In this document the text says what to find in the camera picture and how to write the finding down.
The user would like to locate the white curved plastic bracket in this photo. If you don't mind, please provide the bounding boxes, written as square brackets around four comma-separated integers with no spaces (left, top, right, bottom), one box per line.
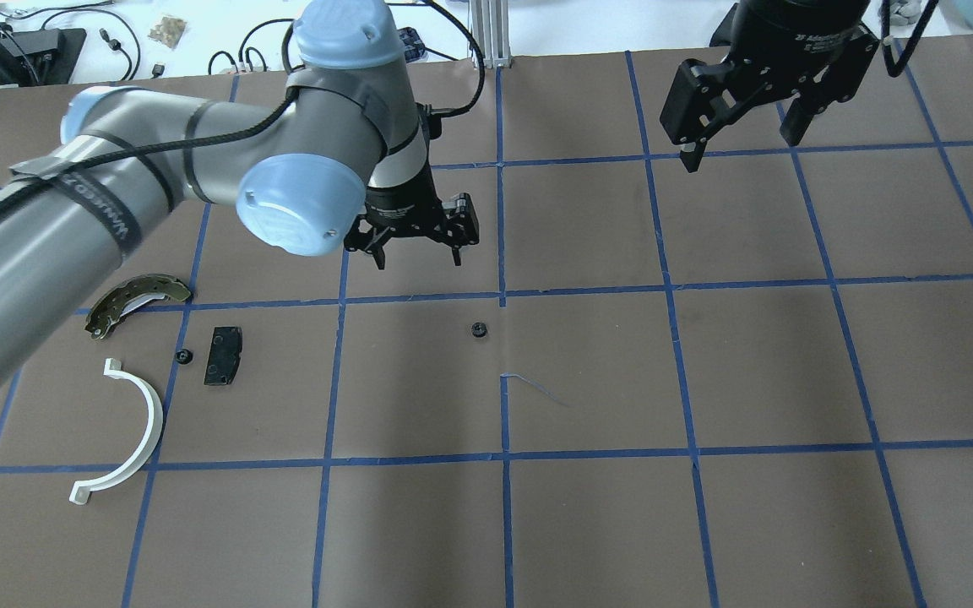
[69,358,165,508]

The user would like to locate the green curved brake shoe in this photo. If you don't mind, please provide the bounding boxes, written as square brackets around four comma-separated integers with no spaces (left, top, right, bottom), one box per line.
[84,273,193,341]

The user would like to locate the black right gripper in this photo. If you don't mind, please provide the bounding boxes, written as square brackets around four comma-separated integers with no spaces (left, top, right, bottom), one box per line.
[659,24,879,174]

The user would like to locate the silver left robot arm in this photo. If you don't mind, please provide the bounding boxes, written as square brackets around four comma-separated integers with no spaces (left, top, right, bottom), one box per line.
[0,1,484,386]

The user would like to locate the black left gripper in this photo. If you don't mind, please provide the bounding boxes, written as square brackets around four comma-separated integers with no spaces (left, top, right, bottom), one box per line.
[343,165,481,272]

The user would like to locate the aluminium frame post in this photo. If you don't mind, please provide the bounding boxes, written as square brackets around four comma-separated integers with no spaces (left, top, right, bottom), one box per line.
[468,0,513,69]

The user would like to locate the black brake pad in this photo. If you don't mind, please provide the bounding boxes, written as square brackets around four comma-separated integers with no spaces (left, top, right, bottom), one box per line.
[202,326,243,386]

